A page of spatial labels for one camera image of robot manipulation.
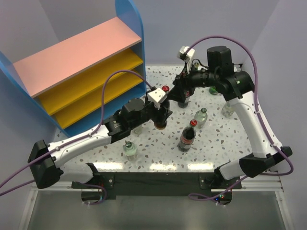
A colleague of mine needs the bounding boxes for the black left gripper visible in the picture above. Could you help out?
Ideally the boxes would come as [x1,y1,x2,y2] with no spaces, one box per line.
[130,91,172,130]

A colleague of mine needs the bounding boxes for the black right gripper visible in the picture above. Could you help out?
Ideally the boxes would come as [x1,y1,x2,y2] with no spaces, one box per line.
[165,61,219,103]

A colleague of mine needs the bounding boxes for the clear soda bottle shelved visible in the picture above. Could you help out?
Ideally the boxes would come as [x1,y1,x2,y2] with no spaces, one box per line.
[132,125,143,135]

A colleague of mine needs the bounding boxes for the clear soda bottle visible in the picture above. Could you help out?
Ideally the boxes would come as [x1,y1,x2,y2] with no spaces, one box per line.
[221,102,235,118]
[194,108,208,129]
[123,141,138,161]

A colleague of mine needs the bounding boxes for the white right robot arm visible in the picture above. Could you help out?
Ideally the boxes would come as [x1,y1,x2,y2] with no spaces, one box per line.
[167,46,293,188]

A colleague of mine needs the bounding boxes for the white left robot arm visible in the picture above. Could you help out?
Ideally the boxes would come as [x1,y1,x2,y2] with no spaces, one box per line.
[28,96,172,189]

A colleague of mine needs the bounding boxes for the blue shelf with coloured boards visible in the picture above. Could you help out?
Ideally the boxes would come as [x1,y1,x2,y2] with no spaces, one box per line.
[0,0,146,137]

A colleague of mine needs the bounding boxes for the cola bottle under right gripper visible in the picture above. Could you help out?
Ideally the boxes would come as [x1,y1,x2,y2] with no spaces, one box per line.
[177,87,190,108]

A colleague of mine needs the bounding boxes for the green glass bottle left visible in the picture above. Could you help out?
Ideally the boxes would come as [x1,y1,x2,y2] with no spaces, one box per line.
[191,61,199,72]

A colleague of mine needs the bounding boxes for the green glass bottle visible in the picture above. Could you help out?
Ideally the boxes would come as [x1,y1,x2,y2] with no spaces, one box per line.
[209,87,219,95]
[191,61,199,72]

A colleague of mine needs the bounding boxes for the green glass bottle right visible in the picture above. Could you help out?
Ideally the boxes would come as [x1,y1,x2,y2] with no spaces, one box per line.
[209,87,219,95]

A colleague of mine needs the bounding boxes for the cola bottle front centre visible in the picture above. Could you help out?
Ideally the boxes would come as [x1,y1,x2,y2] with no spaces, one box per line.
[178,119,197,152]

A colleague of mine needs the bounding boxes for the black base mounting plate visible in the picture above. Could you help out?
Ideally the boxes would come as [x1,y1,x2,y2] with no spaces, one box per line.
[71,163,242,205]

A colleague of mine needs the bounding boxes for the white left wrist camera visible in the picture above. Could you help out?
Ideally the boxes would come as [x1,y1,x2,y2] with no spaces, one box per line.
[147,88,166,108]

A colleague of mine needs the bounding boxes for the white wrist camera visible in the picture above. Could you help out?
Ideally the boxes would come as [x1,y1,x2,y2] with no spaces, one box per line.
[147,88,166,108]
[177,46,195,65]

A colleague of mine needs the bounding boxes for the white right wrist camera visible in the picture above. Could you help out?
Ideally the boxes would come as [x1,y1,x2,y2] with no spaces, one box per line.
[177,46,195,65]

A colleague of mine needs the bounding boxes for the aluminium rail frame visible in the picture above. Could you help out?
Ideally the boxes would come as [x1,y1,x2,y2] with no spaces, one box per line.
[19,181,294,230]

